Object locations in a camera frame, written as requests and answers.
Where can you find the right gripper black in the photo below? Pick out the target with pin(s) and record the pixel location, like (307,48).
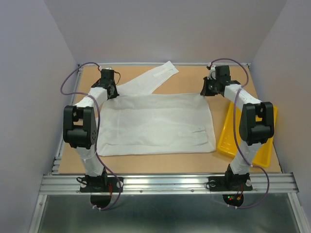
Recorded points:
(205,91)

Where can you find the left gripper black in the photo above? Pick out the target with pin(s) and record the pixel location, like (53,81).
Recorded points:
(115,93)

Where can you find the white long sleeve shirt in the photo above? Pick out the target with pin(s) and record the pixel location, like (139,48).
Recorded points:
(140,122)

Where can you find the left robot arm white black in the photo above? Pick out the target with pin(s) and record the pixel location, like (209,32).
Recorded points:
(81,122)

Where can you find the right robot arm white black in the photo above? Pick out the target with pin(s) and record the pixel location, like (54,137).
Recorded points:
(256,124)

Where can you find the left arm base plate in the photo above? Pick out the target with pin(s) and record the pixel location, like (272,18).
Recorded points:
(105,191)

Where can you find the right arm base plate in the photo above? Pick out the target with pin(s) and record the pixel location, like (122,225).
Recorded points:
(231,190)

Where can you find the aluminium mounting rail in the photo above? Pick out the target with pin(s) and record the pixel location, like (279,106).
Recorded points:
(160,184)

